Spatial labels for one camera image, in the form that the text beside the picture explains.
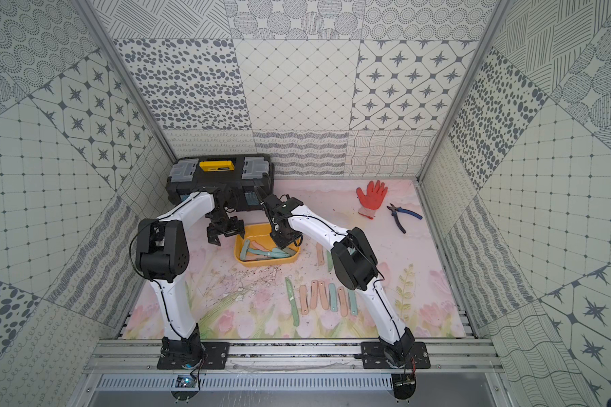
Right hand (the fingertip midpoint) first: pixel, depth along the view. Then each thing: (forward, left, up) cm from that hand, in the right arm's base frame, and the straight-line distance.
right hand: (290, 242), depth 93 cm
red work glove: (+25, -35, -5) cm, 43 cm away
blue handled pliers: (+18, -43, -5) cm, 47 cm away
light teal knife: (-18, -16, -6) cm, 25 cm away
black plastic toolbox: (+19, +21, +13) cm, 31 cm away
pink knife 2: (-20, -19, -6) cm, 28 cm away
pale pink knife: (-18, -9, -6) cm, 21 cm away
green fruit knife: (-22, -14, +28) cm, 38 cm away
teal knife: (-21, -23, -7) cm, 32 cm away
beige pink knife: (-22, -6, -6) cm, 24 cm away
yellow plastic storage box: (+1, +15, -5) cm, 15 cm away
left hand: (+2, +19, 0) cm, 19 cm away
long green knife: (-24, -3, -6) cm, 25 cm away
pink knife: (-17, -13, -6) cm, 22 cm away
